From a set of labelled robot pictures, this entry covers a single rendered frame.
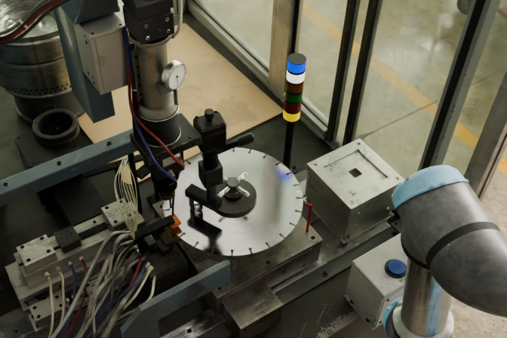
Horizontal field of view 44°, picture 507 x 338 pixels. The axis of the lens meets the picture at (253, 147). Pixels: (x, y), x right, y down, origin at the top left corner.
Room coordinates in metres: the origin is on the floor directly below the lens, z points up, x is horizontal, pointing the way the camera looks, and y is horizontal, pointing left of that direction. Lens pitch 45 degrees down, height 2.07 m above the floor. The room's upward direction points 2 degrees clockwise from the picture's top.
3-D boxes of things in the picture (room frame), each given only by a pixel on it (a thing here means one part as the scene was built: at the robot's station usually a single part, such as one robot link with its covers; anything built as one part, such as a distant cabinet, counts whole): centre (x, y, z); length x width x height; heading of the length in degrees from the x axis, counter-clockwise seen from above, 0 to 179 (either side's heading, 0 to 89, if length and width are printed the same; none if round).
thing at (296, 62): (1.22, -0.10, 1.14); 0.05 x 0.04 x 0.03; 35
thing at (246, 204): (0.95, 0.04, 0.96); 0.11 x 0.11 x 0.03
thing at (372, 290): (0.85, -0.38, 0.82); 0.28 x 0.11 x 0.15; 125
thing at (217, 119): (0.88, 0.09, 1.17); 0.06 x 0.05 x 0.20; 116
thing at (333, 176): (1.09, -0.26, 0.82); 0.18 x 0.18 x 0.15; 35
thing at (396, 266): (0.80, -0.33, 0.90); 0.04 x 0.04 x 0.02
